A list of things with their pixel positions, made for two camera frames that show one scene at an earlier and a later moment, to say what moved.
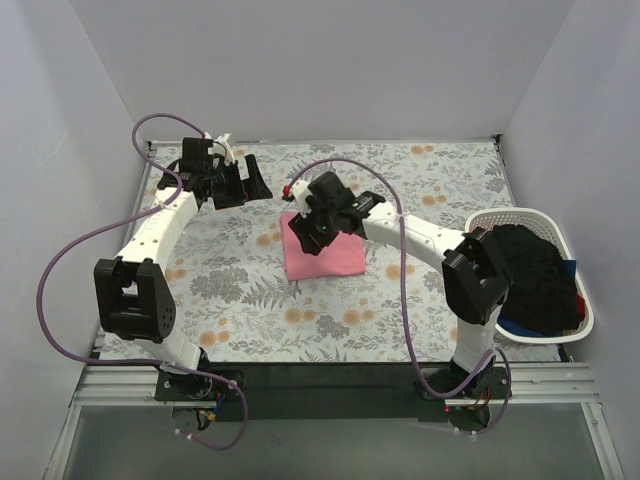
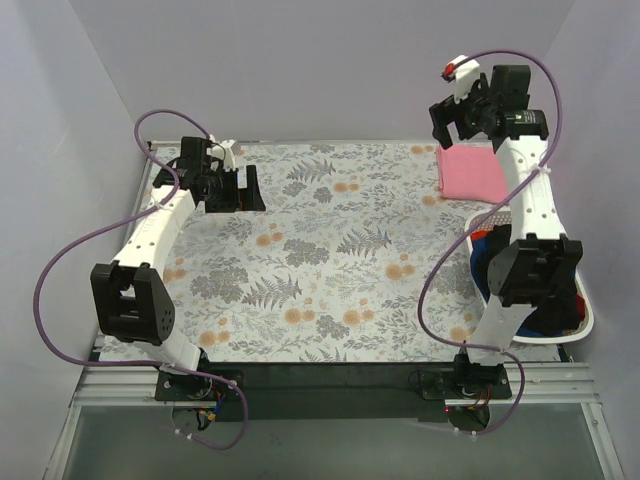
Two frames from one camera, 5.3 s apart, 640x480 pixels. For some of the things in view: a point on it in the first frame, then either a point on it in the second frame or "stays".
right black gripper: (310, 230) → (451, 116)
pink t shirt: (344, 254) → (471, 172)
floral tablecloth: (233, 299) stays
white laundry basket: (543, 225) stays
